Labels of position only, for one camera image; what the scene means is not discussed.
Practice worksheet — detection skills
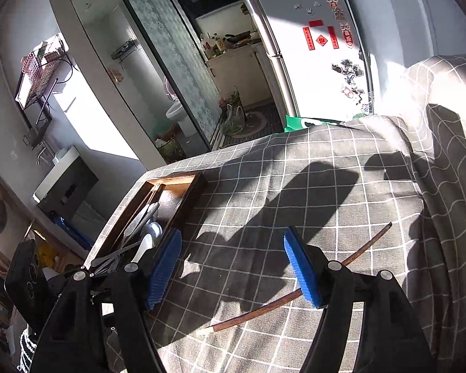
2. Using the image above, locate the metal faucet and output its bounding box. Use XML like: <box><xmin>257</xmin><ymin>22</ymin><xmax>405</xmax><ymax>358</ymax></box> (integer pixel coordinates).
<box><xmin>33</xmin><ymin>140</ymin><xmax>56</xmax><ymax>164</ymax></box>

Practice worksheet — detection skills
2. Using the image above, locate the patterned glass sliding door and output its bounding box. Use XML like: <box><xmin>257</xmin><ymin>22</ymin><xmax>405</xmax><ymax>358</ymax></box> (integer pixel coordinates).
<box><xmin>109</xmin><ymin>0</ymin><xmax>223</xmax><ymax>149</ymax></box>

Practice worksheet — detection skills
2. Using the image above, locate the trash bin with bag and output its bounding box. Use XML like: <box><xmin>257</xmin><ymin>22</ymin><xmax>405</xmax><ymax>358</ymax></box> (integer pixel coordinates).
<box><xmin>154</xmin><ymin>124</ymin><xmax>184</xmax><ymax>163</ymax></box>

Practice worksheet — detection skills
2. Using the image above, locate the person's left forearm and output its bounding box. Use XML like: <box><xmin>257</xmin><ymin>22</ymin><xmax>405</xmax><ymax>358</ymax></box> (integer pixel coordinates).
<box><xmin>17</xmin><ymin>325</ymin><xmax>42</xmax><ymax>372</ymax></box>

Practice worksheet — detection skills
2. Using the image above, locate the white ceramic spoon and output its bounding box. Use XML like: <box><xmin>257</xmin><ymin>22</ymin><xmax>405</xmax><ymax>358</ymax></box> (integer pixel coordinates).
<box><xmin>133</xmin><ymin>233</ymin><xmax>155</xmax><ymax>264</ymax></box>

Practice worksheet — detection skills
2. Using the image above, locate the green bag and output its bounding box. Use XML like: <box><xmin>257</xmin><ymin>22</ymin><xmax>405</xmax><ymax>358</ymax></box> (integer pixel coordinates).
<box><xmin>283</xmin><ymin>114</ymin><xmax>349</xmax><ymax>134</ymax></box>

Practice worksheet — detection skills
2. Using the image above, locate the washbasin vanity cabinet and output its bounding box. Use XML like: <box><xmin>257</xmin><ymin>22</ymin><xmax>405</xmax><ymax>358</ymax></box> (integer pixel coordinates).
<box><xmin>33</xmin><ymin>145</ymin><xmax>100</xmax><ymax>221</ymax></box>

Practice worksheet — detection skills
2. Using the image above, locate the wooden chopstick with light tip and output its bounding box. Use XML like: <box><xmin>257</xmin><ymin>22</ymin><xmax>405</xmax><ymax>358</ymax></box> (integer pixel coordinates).
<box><xmin>199</xmin><ymin>222</ymin><xmax>393</xmax><ymax>337</ymax></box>

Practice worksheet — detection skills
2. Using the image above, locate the metal utensil with textured handle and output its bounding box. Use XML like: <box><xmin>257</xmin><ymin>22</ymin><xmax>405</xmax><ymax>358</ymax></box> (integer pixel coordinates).
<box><xmin>122</xmin><ymin>202</ymin><xmax>161</xmax><ymax>238</ymax></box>

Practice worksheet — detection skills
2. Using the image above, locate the round floor rug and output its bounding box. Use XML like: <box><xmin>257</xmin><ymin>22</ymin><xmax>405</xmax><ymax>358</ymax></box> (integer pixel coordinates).
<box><xmin>243</xmin><ymin>111</ymin><xmax>271</xmax><ymax>135</ymax></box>

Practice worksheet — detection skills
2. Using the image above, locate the blue plastic basin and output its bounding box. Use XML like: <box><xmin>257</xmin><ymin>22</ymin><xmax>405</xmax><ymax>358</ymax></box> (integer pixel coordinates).
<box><xmin>52</xmin><ymin>212</ymin><xmax>96</xmax><ymax>250</ymax></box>

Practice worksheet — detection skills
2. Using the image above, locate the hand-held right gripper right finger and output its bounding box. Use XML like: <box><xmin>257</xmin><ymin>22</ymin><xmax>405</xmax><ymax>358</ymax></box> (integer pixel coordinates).
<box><xmin>283</xmin><ymin>226</ymin><xmax>439</xmax><ymax>373</ymax></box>

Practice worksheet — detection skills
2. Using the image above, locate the silver refrigerator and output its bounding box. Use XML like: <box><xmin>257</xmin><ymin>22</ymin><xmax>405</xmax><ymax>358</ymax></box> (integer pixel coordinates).
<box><xmin>241</xmin><ymin>0</ymin><xmax>375</xmax><ymax>122</ymax></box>

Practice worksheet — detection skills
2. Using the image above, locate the yellow bag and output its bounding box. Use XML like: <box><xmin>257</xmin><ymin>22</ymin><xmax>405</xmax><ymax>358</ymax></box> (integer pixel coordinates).
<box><xmin>38</xmin><ymin>241</ymin><xmax>60</xmax><ymax>265</ymax></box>

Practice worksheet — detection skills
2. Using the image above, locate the cream kitchen cabinet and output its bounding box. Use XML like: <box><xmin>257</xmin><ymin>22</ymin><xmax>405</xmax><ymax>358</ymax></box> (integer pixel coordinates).
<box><xmin>206</xmin><ymin>44</ymin><xmax>275</xmax><ymax>106</ymax></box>

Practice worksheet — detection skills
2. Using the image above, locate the white toilet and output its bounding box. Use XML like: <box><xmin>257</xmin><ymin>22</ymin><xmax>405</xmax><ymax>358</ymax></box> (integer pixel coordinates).
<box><xmin>165</xmin><ymin>99</ymin><xmax>197</xmax><ymax>137</ymax></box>

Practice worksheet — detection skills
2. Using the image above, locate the grey checked tablecloth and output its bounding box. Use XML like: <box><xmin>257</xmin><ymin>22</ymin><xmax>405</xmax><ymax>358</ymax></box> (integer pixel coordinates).
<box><xmin>101</xmin><ymin>53</ymin><xmax>466</xmax><ymax>373</ymax></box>

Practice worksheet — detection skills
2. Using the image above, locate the plastic bag of vegetables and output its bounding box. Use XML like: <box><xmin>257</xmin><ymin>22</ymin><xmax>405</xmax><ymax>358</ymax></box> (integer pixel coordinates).
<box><xmin>219</xmin><ymin>89</ymin><xmax>245</xmax><ymax>137</ymax></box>

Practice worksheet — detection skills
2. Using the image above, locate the black wok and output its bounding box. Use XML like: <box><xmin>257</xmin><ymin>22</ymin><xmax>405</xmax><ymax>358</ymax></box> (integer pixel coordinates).
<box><xmin>223</xmin><ymin>33</ymin><xmax>254</xmax><ymax>46</ymax></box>

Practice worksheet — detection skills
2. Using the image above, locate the wooden tray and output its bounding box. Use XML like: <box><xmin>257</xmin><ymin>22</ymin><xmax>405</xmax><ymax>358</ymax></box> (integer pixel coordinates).
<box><xmin>86</xmin><ymin>172</ymin><xmax>209</xmax><ymax>270</ymax></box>

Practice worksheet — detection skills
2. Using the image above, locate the small wall shelf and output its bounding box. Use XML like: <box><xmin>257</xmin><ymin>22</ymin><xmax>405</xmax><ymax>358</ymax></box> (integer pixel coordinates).
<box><xmin>111</xmin><ymin>39</ymin><xmax>139</xmax><ymax>61</ymax></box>

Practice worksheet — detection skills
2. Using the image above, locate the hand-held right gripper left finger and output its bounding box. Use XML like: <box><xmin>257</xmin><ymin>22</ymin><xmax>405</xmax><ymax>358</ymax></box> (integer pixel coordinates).
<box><xmin>25</xmin><ymin>228</ymin><xmax>183</xmax><ymax>373</ymax></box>

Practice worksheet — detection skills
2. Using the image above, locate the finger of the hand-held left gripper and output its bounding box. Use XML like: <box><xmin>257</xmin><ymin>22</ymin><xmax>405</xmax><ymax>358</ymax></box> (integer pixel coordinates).
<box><xmin>80</xmin><ymin>252</ymin><xmax>122</xmax><ymax>280</ymax></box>

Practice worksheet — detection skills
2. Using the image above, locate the wire wall rack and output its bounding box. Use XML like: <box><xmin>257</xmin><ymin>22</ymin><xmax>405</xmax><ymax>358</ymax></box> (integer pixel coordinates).
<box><xmin>15</xmin><ymin>34</ymin><xmax>80</xmax><ymax>126</ymax></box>

